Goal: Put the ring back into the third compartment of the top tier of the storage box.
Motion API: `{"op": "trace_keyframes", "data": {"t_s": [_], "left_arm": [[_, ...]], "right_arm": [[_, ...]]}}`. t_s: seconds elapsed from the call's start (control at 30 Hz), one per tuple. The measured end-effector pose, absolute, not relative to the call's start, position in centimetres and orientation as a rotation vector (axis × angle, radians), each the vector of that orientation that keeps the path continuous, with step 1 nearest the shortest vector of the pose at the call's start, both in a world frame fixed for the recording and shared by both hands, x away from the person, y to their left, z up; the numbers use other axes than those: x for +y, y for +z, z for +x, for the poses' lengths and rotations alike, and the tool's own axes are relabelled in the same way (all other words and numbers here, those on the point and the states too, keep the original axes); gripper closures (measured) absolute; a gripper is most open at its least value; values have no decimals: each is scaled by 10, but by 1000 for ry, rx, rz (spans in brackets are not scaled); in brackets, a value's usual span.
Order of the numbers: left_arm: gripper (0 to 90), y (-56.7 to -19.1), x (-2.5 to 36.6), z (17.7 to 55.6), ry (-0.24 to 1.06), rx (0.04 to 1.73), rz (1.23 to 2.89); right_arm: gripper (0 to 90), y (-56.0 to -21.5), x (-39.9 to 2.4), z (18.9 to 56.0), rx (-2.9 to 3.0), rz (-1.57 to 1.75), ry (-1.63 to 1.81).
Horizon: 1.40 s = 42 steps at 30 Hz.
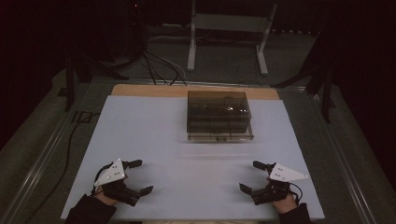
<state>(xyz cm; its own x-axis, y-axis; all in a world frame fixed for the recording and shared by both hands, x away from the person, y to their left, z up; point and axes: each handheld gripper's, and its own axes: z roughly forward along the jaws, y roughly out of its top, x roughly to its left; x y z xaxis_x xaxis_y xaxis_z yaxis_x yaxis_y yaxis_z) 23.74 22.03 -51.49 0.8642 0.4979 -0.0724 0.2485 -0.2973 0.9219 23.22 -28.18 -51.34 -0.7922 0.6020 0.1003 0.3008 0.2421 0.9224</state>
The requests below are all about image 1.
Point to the white metal stand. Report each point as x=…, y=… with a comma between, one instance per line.
x=193, y=46

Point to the black tripod stand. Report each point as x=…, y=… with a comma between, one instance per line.
x=70, y=81
x=325, y=87

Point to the metal floor rail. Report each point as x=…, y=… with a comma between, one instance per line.
x=342, y=155
x=40, y=161

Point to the smoked transparent plastic drawer box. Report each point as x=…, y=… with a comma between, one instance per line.
x=218, y=115

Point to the person's right hand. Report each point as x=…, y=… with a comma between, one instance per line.
x=285, y=205

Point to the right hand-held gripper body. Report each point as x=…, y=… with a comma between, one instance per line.
x=285, y=174

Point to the white table mat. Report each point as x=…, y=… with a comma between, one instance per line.
x=162, y=140

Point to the person's left hand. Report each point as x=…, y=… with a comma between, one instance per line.
x=99, y=192

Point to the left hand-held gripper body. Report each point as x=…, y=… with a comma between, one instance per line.
x=113, y=174

